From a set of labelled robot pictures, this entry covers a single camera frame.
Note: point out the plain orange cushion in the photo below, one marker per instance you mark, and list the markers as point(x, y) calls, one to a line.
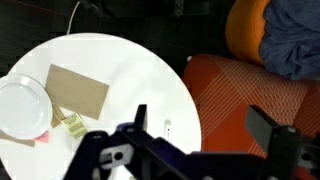
point(243, 30)

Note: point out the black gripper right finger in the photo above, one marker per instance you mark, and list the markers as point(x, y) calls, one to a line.
point(260, 125)

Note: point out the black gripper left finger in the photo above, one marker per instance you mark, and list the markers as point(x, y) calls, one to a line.
point(141, 116)

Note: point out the orange patterned sofa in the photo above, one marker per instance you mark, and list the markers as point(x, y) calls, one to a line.
point(240, 100)

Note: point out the brown paper napkin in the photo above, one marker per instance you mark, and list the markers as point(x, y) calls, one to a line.
point(76, 91)

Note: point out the brown paper sheet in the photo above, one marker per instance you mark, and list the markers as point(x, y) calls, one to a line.
point(16, 141)

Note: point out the small pink sticky note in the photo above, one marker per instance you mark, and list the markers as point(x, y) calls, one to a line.
point(43, 137)

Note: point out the small brown paper strip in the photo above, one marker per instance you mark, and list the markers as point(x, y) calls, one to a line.
point(57, 116)

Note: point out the white round plate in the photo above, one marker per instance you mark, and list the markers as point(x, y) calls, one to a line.
point(20, 106)

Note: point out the black and white marker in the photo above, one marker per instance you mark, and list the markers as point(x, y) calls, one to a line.
point(167, 128)

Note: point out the yellow green tea bag packet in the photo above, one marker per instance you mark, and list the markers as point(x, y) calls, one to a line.
point(75, 125)

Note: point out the blue fabric garment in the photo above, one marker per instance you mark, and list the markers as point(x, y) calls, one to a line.
point(293, 36)

